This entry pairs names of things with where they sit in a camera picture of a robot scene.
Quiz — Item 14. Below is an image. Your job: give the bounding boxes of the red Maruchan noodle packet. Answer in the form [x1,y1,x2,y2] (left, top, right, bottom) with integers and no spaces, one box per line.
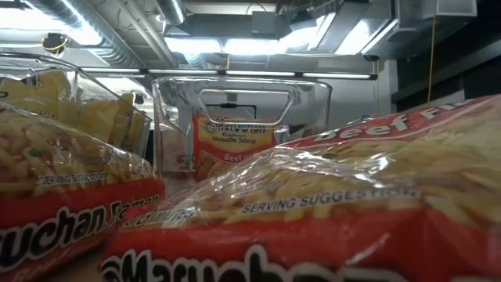
[192,113,278,182]
[99,95,501,282]
[0,102,168,282]

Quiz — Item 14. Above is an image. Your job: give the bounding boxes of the bright ceiling light panel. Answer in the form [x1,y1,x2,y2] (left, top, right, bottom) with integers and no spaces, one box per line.
[164,37,283,56]

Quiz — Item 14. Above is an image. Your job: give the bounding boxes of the black round ceiling device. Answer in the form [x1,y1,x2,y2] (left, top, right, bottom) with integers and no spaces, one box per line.
[41,32,70,54]

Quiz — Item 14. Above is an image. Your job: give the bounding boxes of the rectangular metal air duct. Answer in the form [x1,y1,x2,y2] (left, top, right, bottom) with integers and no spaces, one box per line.
[281,0,478,56]

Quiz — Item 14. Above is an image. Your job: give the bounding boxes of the round metal duct pipe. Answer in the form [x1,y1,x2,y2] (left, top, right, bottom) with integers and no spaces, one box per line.
[154,0,188,27]

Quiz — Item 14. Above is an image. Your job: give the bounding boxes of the spiral metal ventilation duct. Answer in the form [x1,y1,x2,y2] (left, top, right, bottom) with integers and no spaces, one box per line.
[23,0,146,70]

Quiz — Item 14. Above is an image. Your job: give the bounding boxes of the yellow power cable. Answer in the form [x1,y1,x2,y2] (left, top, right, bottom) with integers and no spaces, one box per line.
[425,13,438,106]

